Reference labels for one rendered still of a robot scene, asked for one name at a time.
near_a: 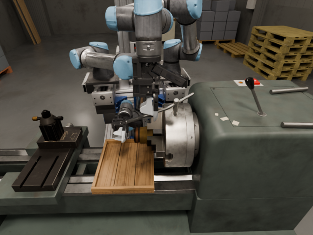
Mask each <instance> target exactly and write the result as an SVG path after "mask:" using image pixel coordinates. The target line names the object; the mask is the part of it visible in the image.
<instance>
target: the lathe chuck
mask: <svg viewBox="0 0 313 235"><path fill-rule="evenodd" d="M171 104H173V103H169V104H163V106H162V108H165V107H168V106H169V105H171ZM172 112H173V107H172V108H170V109H168V110H166V111H163V129H162V133H163V134H164V145H165V154H166V155H167V154H168V153H171V154H172V159H171V160H169V161H168V160H165V158H163V165H164V167H183V166H184V165H185V161H186V153H187V128H186V117H185V112H184V107H183V104H182V103H179V104H178V111H177V112H178V116H177V117H174V116H172V115H171V113H172Z"/></svg>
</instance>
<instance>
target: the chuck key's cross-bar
mask: <svg viewBox="0 0 313 235"><path fill-rule="evenodd" d="M193 95H194V93H193V92H192V93H191V94H189V95H187V96H185V97H184V98H182V99H180V100H179V103H181V102H182V101H184V100H186V99H188V98H189V97H191V96H193ZM174 106H175V104H174V103H173V104H171V105H169V106H168V107H165V108H162V109H159V110H158V113H160V112H162V111H166V110H168V109H170V108H172V107H174ZM148 116H150V115H148V114H144V115H141V116H138V117H135V118H132V119H129V120H126V121H125V123H126V124H128V123H131V122H134V121H137V120H139V119H142V118H145V117H148Z"/></svg>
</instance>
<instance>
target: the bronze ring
mask: <svg viewBox="0 0 313 235"><path fill-rule="evenodd" d="M147 136H153V129H147V126H146V127H140V128H134V142H135V143H139V142H140V143H141V144H147Z"/></svg>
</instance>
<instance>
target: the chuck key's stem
mask: <svg viewBox="0 0 313 235"><path fill-rule="evenodd" d="M173 103H174V104H175V106H174V107H173V115H174V116H175V115H176V114H177V111H178V104H179V99H178V98H175V99H174V102H173Z"/></svg>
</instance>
